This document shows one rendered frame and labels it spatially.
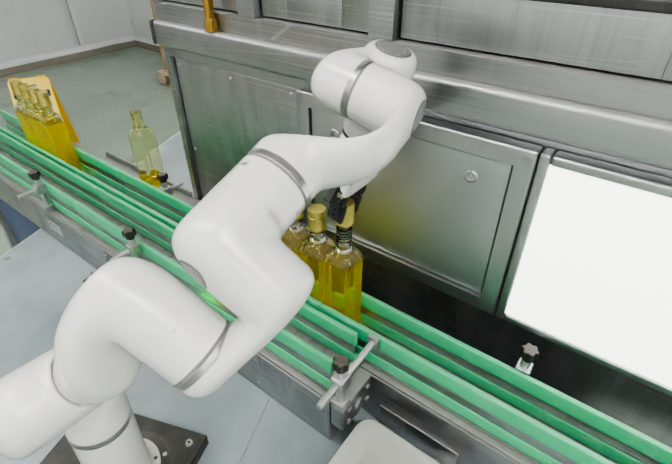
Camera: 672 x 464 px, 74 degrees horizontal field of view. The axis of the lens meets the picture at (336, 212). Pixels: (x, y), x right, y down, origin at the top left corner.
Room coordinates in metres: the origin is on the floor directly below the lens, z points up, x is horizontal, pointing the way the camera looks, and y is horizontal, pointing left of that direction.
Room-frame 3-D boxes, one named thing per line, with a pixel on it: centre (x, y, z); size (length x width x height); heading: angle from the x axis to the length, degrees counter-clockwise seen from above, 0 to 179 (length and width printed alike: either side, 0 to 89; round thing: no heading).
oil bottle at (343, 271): (0.65, -0.01, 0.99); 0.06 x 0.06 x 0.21; 53
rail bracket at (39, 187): (1.08, 0.86, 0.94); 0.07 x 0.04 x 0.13; 143
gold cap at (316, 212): (0.68, 0.04, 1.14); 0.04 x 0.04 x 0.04
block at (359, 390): (0.50, -0.03, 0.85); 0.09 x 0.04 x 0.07; 143
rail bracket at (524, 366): (0.51, -0.34, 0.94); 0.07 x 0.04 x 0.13; 143
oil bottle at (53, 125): (1.31, 0.88, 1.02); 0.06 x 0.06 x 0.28; 53
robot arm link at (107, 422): (0.41, 0.39, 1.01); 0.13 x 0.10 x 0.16; 141
